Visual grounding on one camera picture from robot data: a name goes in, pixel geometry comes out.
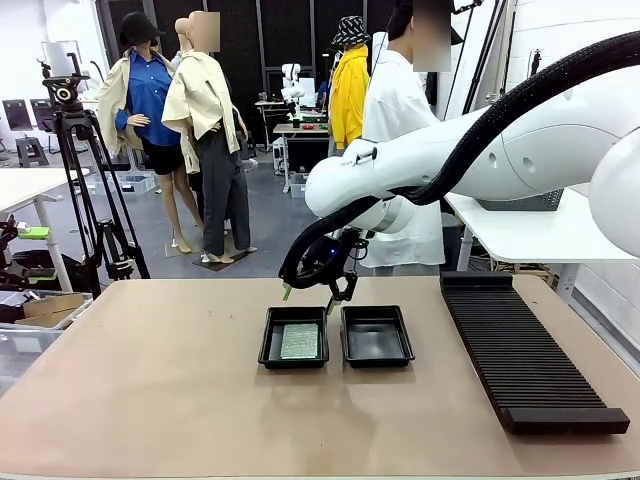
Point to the black light stand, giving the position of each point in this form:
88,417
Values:
536,70

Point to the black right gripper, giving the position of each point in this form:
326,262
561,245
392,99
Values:
327,255

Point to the black ESD tray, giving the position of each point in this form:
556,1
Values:
270,345
377,340

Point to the mannequin in blue shirt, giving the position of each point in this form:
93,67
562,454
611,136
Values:
147,100

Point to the grey woven plastic basket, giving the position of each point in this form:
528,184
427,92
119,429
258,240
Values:
520,204

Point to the black slotted board rack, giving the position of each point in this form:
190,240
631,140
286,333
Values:
520,350

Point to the white work table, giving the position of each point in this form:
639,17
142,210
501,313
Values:
25,185

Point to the mannequin in cream jacket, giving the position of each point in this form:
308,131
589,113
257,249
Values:
210,125

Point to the black camera tripod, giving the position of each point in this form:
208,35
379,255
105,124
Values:
85,200

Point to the person in white shirt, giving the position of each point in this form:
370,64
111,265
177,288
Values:
395,105

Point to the black step stool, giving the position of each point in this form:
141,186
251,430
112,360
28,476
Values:
31,152

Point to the white side table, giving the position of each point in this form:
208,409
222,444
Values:
525,235

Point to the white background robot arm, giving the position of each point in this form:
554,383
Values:
291,85

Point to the black leaning tripod stand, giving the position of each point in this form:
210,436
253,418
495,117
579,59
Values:
482,50

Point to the background workbench table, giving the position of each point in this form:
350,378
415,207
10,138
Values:
295,145

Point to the clear plastic storage box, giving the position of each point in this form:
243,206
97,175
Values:
299,186

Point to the black brimmed hat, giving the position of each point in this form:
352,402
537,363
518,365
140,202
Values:
137,30

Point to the mannequin in yellow hoodie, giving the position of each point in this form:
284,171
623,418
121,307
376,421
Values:
347,100

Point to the green circuit board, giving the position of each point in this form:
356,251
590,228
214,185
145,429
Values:
300,341

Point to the brown cardboard box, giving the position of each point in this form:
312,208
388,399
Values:
52,307

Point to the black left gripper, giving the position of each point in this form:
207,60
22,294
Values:
9,255

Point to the patterned bucket hat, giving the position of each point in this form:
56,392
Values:
351,31

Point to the dark grey waste bin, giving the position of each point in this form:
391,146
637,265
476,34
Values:
450,235

